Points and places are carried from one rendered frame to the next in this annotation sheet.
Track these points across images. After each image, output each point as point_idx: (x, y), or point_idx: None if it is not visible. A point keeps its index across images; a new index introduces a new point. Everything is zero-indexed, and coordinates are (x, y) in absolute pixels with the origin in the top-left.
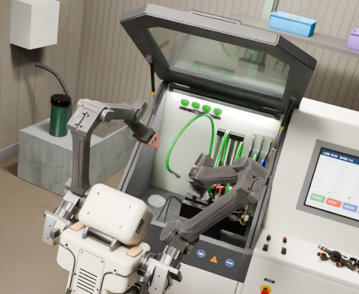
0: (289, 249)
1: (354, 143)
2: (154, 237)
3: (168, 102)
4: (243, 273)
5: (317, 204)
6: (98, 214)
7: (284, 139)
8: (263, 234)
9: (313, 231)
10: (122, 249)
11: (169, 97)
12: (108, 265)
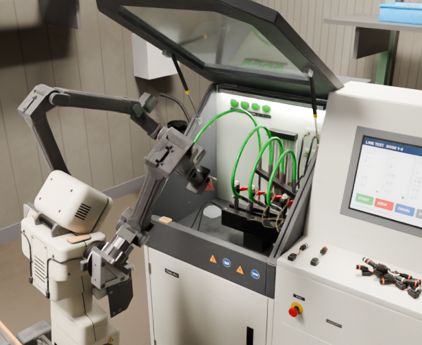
0: (325, 261)
1: (403, 126)
2: (183, 244)
3: (219, 105)
4: (271, 287)
5: (364, 207)
6: (46, 200)
7: None
8: (300, 244)
9: (363, 241)
10: (67, 236)
11: (220, 98)
12: (48, 251)
